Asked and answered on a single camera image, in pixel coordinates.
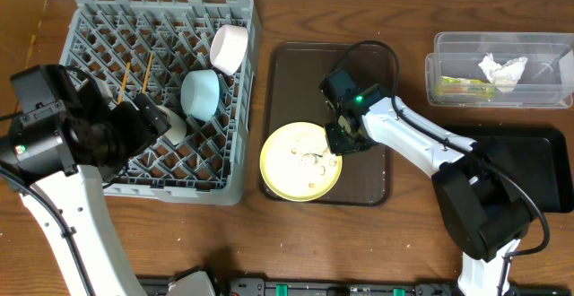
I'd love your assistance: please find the dark brown serving tray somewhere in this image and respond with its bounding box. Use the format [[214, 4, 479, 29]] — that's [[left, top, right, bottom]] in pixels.
[[263, 42, 394, 207]]

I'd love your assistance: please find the yellow plate with scraps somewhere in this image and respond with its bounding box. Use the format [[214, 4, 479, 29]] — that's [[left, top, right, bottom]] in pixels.
[[259, 122, 343, 202]]

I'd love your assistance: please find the pink bowl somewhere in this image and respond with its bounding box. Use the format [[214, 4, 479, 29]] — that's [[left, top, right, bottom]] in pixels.
[[210, 24, 248, 75]]

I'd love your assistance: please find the black plastic tray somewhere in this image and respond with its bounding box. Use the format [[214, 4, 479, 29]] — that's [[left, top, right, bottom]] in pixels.
[[448, 126, 573, 213]]

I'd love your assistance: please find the wooden chopstick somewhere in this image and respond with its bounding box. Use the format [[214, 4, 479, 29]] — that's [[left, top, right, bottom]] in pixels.
[[117, 62, 131, 104], [142, 52, 154, 93]]

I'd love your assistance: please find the grey plastic dishwasher rack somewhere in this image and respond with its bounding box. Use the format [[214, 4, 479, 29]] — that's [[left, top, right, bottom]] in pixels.
[[60, 0, 261, 205]]

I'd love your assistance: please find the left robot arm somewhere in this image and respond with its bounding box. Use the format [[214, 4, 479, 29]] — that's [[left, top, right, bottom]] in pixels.
[[1, 77, 169, 295]]

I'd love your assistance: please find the green orange snack wrapper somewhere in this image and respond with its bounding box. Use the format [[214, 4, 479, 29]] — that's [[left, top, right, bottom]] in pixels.
[[435, 76, 495, 99]]

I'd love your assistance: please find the clear plastic container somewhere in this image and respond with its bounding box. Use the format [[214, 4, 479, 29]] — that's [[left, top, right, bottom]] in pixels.
[[425, 31, 573, 109]]

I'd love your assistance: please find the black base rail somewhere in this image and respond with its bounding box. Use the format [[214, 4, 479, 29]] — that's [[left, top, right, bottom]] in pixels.
[[139, 278, 573, 296]]

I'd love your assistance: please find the pale green cup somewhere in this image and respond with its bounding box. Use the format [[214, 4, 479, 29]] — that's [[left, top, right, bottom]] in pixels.
[[157, 105, 187, 145]]

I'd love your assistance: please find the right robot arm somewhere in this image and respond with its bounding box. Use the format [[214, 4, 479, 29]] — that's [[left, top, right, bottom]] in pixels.
[[321, 84, 550, 295]]

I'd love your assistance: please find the light blue bowl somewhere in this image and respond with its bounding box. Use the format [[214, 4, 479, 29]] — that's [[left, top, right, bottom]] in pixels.
[[180, 69, 220, 122]]

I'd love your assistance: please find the white tissue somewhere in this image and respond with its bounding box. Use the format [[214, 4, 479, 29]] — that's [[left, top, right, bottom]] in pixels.
[[478, 53, 528, 92]]

